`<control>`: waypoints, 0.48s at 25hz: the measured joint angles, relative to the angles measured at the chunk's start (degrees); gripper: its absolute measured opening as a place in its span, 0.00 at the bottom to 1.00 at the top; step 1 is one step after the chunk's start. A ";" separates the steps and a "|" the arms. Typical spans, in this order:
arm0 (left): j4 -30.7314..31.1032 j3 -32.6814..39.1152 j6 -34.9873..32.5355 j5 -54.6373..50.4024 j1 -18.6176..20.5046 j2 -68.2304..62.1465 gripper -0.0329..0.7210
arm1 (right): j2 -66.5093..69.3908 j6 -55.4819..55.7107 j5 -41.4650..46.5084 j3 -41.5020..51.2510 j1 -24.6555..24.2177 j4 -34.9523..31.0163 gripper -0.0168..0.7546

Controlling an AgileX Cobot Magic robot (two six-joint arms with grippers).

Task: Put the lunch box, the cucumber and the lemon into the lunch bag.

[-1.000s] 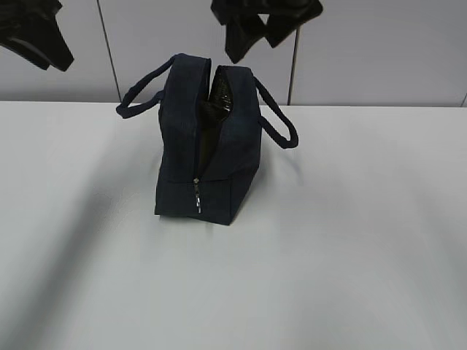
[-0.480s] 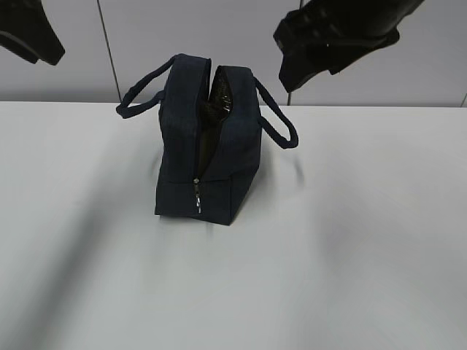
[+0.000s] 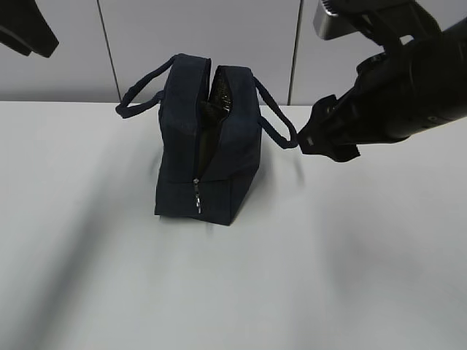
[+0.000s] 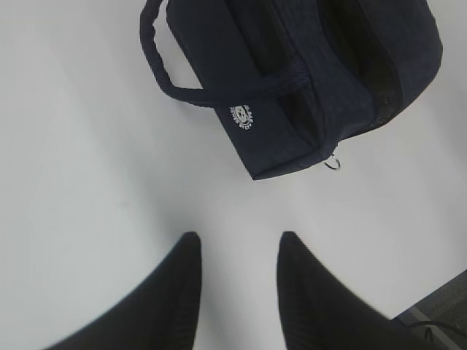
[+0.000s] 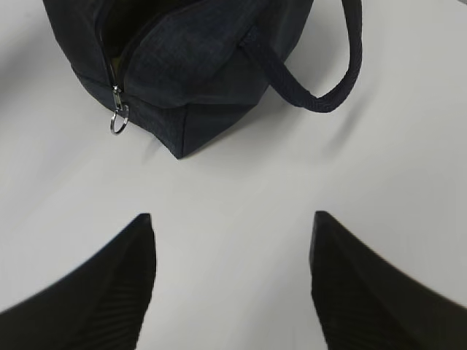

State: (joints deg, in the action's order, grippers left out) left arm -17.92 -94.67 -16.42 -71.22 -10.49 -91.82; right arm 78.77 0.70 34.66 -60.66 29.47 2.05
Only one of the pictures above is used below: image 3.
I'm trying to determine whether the navy blue lunch bag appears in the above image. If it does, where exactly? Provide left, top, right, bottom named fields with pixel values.
left=116, top=53, right=298, bottom=226

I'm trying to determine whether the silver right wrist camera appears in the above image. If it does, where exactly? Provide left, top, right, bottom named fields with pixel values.
left=313, top=0, right=367, bottom=41

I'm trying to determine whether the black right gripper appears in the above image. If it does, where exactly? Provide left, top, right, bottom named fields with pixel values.
left=298, top=50, right=430, bottom=163

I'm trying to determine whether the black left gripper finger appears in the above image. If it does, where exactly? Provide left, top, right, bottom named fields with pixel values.
left=1, top=0, right=59, bottom=58
left=1, top=24, right=32, bottom=56

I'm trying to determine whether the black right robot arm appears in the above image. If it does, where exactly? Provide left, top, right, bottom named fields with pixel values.
left=298, top=0, right=466, bottom=163

